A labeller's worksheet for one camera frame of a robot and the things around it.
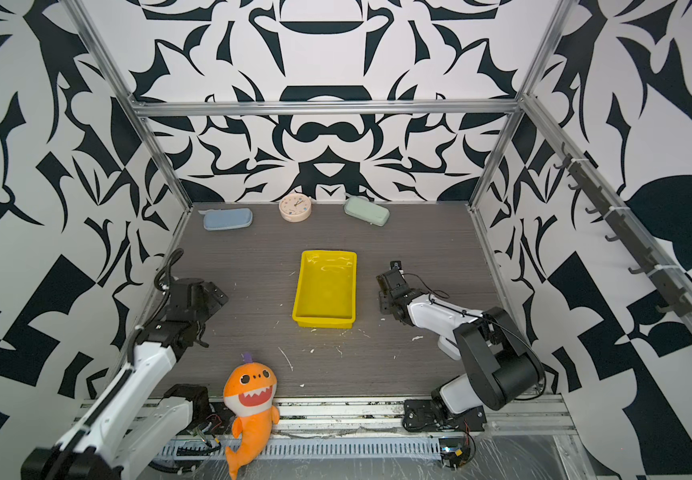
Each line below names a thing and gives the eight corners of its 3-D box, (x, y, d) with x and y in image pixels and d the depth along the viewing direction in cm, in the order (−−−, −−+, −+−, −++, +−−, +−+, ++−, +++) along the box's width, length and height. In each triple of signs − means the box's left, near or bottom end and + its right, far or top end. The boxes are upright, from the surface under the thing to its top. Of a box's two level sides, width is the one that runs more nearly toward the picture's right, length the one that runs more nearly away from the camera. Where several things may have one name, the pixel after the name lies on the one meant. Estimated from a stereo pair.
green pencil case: (339, 213, 119) (339, 209, 117) (348, 198, 124) (348, 194, 123) (385, 228, 114) (386, 225, 112) (393, 212, 119) (394, 208, 118)
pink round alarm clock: (278, 222, 117) (276, 215, 114) (282, 199, 125) (281, 192, 123) (310, 222, 117) (309, 215, 114) (312, 199, 126) (311, 192, 123)
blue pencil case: (197, 230, 115) (194, 224, 112) (204, 213, 120) (201, 207, 118) (249, 230, 115) (246, 224, 112) (253, 213, 120) (251, 207, 118)
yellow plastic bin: (294, 330, 91) (291, 319, 85) (302, 263, 107) (299, 249, 100) (357, 330, 91) (358, 319, 85) (356, 263, 107) (357, 249, 100)
